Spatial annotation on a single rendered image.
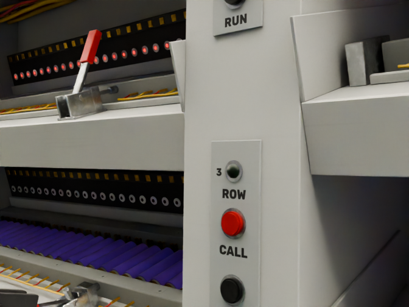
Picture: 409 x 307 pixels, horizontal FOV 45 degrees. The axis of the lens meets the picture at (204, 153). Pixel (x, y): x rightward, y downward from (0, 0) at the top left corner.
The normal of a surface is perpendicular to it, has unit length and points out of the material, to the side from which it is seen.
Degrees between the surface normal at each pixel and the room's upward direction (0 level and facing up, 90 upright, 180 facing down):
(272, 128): 90
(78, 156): 107
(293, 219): 90
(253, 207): 90
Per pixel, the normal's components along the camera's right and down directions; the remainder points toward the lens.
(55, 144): -0.62, 0.26
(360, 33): 0.76, 0.00
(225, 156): -0.65, -0.03
